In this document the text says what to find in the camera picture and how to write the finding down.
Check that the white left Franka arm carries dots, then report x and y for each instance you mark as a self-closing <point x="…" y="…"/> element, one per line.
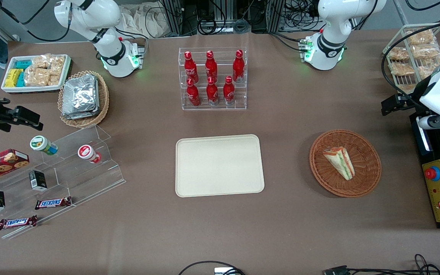
<point x="330" y="46"/>

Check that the person in jeans white shoes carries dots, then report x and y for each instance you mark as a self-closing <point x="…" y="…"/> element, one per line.
<point x="0" y="53"/>

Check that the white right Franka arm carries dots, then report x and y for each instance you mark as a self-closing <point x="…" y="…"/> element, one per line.
<point x="111" y="57"/>

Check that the triangular sandwich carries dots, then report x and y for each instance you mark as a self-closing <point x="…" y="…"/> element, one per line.
<point x="340" y="162"/>

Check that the silver foil pack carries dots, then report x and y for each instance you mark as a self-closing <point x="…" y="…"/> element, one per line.
<point x="79" y="93"/>
<point x="82" y="115"/>

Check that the green lid yogurt cup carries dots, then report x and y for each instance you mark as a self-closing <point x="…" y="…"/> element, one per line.
<point x="41" y="144"/>

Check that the beige plastic tray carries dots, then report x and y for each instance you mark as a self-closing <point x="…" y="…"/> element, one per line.
<point x="218" y="166"/>

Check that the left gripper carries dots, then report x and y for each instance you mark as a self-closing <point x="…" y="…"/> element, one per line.
<point x="409" y="102"/>

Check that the red lid yogurt cup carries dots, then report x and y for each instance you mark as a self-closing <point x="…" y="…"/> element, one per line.
<point x="87" y="152"/>

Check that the Snickers chocolate bar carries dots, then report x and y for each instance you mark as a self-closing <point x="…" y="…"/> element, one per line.
<point x="53" y="203"/>
<point x="16" y="222"/>

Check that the clear bag of rice crackers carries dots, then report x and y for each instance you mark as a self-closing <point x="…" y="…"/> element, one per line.
<point x="42" y="77"/>
<point x="50" y="62"/>

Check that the white rectangular snack tray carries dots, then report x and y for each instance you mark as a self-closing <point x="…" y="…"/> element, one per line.
<point x="10" y="89"/>

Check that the aluminium frame post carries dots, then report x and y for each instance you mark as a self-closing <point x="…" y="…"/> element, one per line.
<point x="173" y="17"/>
<point x="275" y="15"/>

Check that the yellow snack packet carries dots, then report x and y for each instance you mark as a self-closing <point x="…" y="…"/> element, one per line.
<point x="13" y="77"/>

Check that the red emergency stop button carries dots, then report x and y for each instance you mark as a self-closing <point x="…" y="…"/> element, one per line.
<point x="432" y="173"/>

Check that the red cola bottle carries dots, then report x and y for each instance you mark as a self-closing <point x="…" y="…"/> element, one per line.
<point x="211" y="65"/>
<point x="190" y="67"/>
<point x="238" y="67"/>
<point x="193" y="94"/>
<point x="212" y="93"/>
<point x="228" y="91"/>

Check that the brown round wicker basket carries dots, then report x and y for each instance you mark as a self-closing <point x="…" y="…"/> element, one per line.
<point x="365" y="168"/>

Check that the tan oval wicker basket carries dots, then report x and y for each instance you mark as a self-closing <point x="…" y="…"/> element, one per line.
<point x="103" y="99"/>

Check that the teal snack packet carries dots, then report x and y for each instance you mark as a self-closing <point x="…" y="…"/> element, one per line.
<point x="21" y="79"/>
<point x="23" y="64"/>

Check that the clear acrylic stepped shelf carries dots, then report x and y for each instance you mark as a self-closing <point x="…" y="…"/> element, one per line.
<point x="71" y="175"/>

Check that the red tartan cookie box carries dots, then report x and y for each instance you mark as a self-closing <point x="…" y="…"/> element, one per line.
<point x="0" y="164"/>

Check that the beige cloth bag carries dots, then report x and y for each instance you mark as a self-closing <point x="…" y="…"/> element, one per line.
<point x="143" y="21"/>

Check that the clear acrylic bottle rack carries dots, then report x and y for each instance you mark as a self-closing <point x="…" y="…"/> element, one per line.
<point x="220" y="105"/>

